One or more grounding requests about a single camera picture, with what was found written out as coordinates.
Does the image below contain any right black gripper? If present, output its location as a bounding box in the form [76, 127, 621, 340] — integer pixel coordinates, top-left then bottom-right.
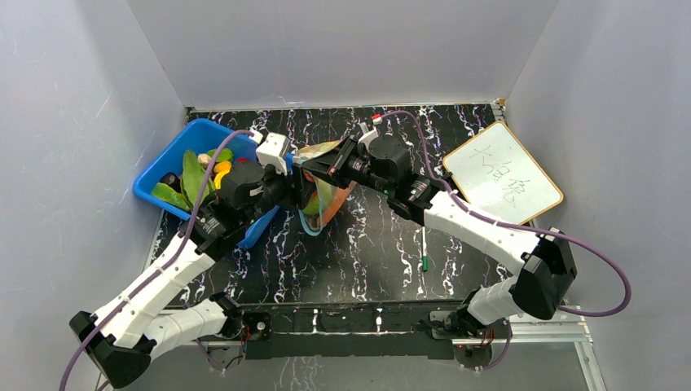
[301, 137, 392, 198]

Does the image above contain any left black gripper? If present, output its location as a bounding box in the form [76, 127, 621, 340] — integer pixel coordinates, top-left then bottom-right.
[242, 160, 315, 227]

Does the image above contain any orange papaya slice toy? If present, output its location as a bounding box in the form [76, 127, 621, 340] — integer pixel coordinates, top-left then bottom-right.
[322, 182, 355, 226]

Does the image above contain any clear zip top bag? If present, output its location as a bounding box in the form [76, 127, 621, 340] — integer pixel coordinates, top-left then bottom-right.
[293, 141, 339, 236]

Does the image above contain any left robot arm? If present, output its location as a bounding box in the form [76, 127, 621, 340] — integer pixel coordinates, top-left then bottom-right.
[69, 161, 306, 389]

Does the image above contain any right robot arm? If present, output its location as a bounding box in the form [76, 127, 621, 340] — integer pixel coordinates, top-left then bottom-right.
[292, 135, 577, 337]

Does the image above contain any blue plastic bin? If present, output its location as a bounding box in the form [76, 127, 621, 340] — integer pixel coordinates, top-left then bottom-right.
[133, 119, 279, 249]

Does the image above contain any green capped white marker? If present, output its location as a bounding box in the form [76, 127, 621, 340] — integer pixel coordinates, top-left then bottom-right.
[420, 227, 429, 273]

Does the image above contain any white dry erase board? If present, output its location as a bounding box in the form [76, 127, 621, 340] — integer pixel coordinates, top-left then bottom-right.
[442, 121, 564, 225]

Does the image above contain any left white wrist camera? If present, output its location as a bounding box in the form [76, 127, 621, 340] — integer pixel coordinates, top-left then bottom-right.
[256, 132, 290, 175]

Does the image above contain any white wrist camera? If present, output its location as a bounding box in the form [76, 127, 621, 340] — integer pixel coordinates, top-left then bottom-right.
[358, 113, 382, 150]
[256, 132, 290, 175]

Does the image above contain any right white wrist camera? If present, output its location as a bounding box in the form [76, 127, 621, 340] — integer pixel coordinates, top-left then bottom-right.
[358, 113, 382, 150]

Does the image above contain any aluminium frame rail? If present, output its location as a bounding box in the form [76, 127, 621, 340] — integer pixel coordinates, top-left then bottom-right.
[94, 305, 609, 391]

